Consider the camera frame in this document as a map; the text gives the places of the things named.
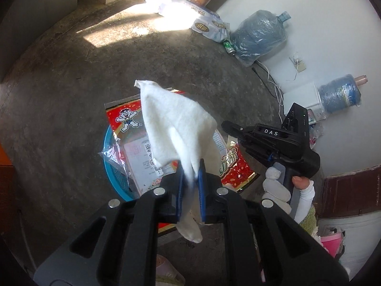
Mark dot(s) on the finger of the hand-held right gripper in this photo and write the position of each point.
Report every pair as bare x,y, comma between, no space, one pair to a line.
235,129
260,153

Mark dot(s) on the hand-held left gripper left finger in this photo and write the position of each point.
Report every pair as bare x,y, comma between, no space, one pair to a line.
179,193

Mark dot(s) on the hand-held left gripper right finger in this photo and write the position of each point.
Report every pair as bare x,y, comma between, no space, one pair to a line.
202,193

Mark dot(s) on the blue plastic wastebasket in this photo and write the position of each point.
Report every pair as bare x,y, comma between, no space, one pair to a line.
119,184

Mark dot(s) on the white cloth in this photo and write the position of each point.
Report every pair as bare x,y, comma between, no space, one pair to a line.
172,119

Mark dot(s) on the red cartoon snack bag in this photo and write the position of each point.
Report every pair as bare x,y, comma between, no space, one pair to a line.
131,119

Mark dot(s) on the person's right hand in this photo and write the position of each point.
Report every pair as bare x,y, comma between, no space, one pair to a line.
275,187

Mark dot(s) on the white box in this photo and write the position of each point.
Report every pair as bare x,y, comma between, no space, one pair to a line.
303,98

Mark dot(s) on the labelled blue water jug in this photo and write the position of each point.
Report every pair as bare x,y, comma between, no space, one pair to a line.
339,95

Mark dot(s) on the brown wooden cabinet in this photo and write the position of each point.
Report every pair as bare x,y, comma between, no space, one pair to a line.
351,190

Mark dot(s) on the pink slipper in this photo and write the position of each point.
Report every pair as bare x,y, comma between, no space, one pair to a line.
169,266

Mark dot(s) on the green drink can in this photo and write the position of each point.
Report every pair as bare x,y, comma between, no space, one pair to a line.
229,47

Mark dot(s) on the pink plastic basin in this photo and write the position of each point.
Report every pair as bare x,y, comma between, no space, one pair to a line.
332,244

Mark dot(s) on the toilet paper pack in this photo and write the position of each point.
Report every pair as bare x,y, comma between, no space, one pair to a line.
190,15

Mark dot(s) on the white wall socket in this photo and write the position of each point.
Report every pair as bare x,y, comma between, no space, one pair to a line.
298,64

